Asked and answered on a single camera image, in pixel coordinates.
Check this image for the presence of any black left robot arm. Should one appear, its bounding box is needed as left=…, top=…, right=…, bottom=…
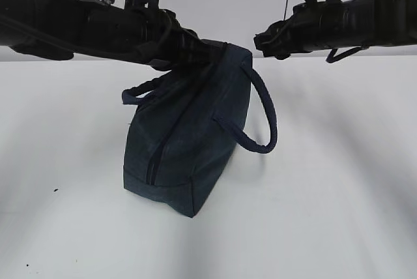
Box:
left=1, top=0, right=222, bottom=71

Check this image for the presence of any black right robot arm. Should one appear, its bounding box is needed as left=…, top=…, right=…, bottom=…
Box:
left=254, top=0, right=416, bottom=63

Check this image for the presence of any dark blue lunch bag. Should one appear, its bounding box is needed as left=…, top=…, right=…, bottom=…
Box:
left=122, top=41, right=278, bottom=218

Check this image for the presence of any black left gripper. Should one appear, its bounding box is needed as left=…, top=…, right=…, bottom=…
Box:
left=123, top=7, right=222, bottom=70

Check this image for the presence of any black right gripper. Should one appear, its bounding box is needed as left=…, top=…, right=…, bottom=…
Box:
left=253, top=2, right=323, bottom=59

